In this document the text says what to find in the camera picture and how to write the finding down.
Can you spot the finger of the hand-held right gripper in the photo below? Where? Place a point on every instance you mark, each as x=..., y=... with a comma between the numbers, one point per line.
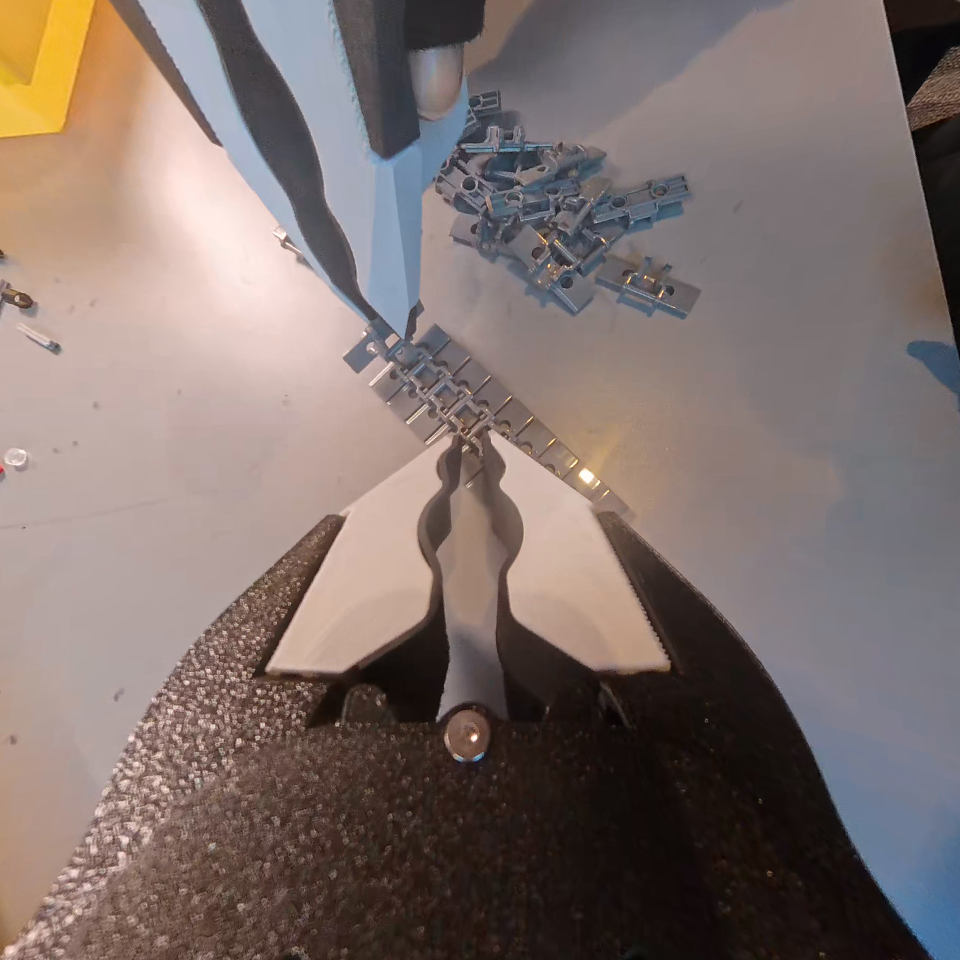
x=390, y=225
x=210, y=97

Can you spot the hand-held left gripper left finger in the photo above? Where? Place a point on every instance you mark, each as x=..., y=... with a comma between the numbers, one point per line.
x=352, y=600

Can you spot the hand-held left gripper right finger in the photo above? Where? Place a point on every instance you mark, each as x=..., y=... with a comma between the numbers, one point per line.
x=585, y=600

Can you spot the single grey track link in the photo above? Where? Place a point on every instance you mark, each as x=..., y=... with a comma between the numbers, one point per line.
x=289, y=240

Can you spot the small grey track link cluster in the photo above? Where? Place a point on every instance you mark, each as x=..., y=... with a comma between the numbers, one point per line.
x=540, y=217

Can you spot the grey desk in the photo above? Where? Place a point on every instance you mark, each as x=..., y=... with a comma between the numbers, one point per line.
x=750, y=375

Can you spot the person's right hand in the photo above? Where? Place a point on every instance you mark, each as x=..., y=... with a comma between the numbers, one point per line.
x=439, y=82

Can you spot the yellow storage bin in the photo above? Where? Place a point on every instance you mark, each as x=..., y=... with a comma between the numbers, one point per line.
x=45, y=75

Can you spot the scatter of black red pins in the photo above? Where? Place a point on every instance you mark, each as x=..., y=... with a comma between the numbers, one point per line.
x=34, y=337

